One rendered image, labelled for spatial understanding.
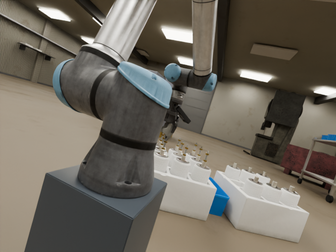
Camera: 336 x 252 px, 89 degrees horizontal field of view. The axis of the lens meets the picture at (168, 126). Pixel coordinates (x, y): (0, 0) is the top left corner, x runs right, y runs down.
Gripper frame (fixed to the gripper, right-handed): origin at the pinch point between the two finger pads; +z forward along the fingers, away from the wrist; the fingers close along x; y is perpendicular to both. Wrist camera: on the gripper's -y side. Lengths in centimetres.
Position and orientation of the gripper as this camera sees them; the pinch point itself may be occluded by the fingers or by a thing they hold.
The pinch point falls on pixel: (167, 138)
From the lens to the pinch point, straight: 89.4
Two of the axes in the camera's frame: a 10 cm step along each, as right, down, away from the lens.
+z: -3.0, 9.5, 0.6
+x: 4.3, 1.9, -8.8
